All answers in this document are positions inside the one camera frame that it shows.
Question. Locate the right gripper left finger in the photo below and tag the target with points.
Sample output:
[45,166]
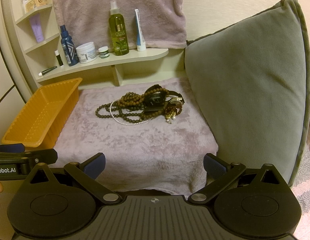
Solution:
[85,175]

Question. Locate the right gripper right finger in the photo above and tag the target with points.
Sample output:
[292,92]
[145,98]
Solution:
[222,173]

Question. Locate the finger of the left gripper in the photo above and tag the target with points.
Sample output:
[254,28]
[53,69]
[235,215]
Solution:
[12,148]
[47,156]

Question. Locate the orange plastic tray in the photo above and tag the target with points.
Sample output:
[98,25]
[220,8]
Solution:
[41,120]

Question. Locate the black strap wristwatch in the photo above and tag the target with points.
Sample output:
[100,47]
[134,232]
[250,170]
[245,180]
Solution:
[154,96]

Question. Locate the mauve fleece mat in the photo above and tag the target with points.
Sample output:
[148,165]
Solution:
[155,155]

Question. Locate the black white-capped tube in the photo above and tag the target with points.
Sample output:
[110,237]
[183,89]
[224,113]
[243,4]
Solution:
[46,71]

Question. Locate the grey velvet pillow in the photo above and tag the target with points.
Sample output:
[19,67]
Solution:
[251,81]

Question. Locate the dark blue spray bottle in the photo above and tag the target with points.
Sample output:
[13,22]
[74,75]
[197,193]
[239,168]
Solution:
[68,47]

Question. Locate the white cream jar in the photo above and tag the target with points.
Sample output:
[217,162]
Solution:
[86,52]

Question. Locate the small green label jar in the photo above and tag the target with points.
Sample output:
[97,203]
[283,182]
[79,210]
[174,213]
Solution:
[103,52]

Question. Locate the lilac cosmetic tube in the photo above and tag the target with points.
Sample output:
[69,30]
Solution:
[35,23]

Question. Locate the blue white cream tube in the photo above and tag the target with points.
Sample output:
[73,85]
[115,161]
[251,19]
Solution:
[140,42]

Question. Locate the green olive spray bottle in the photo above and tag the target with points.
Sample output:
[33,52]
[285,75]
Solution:
[118,30]

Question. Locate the tan cardboard box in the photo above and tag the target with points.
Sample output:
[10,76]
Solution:
[35,3]

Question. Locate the mauve towel on headboard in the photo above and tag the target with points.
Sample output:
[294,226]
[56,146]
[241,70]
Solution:
[163,23]

